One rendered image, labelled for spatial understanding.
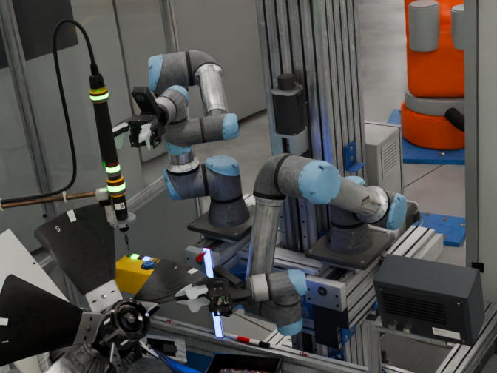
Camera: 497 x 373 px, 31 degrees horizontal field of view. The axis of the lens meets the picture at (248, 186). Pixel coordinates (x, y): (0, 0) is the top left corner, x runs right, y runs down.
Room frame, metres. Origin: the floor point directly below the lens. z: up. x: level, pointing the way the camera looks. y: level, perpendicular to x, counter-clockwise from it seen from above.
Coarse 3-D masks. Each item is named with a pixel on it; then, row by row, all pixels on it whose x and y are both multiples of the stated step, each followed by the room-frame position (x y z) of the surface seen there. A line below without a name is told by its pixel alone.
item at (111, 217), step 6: (96, 192) 2.07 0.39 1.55; (102, 192) 2.07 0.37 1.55; (108, 192) 2.09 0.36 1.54; (96, 198) 2.07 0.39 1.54; (102, 198) 2.07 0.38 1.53; (108, 198) 2.08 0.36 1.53; (102, 204) 2.06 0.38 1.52; (108, 204) 2.06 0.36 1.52; (108, 210) 2.07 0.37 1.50; (108, 216) 2.07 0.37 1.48; (114, 216) 2.08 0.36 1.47; (132, 216) 2.09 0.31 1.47; (114, 222) 2.06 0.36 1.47; (120, 222) 2.06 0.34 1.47; (126, 222) 2.06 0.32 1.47; (132, 222) 2.06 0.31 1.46
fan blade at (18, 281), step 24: (24, 288) 1.90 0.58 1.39; (0, 312) 1.85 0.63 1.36; (24, 312) 1.88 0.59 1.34; (48, 312) 1.90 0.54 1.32; (72, 312) 1.94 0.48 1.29; (0, 336) 1.83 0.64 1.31; (24, 336) 1.86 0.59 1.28; (48, 336) 1.89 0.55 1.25; (72, 336) 1.93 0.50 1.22; (0, 360) 1.81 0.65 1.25
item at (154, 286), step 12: (168, 264) 2.31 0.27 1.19; (180, 264) 2.31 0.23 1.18; (156, 276) 2.25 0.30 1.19; (168, 276) 2.24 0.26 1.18; (180, 276) 2.24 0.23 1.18; (192, 276) 2.25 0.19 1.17; (204, 276) 2.26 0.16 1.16; (144, 288) 2.19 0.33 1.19; (156, 288) 2.18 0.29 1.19; (168, 288) 2.17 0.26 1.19; (180, 288) 2.17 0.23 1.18; (144, 300) 2.11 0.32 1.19; (156, 300) 2.10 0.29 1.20; (168, 300) 2.10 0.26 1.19
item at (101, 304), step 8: (112, 280) 2.08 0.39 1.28; (96, 288) 2.07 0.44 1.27; (104, 288) 2.07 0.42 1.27; (112, 288) 2.07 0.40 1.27; (88, 296) 2.07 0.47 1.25; (96, 296) 2.06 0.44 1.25; (112, 296) 2.06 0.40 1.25; (120, 296) 2.05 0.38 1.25; (96, 304) 2.05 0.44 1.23; (104, 304) 2.05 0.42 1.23
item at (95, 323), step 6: (84, 312) 1.96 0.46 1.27; (90, 312) 1.96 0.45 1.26; (96, 312) 1.97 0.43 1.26; (84, 318) 1.96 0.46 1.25; (96, 318) 1.97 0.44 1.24; (84, 324) 1.95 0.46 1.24; (90, 324) 1.96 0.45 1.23; (96, 324) 1.97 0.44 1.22; (78, 330) 1.95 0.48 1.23; (84, 330) 1.95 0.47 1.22; (90, 330) 1.96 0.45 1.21; (96, 330) 1.97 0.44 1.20; (78, 336) 1.95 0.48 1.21; (90, 336) 1.96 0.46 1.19; (78, 342) 1.94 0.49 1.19; (84, 342) 1.95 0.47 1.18; (90, 342) 1.96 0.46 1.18
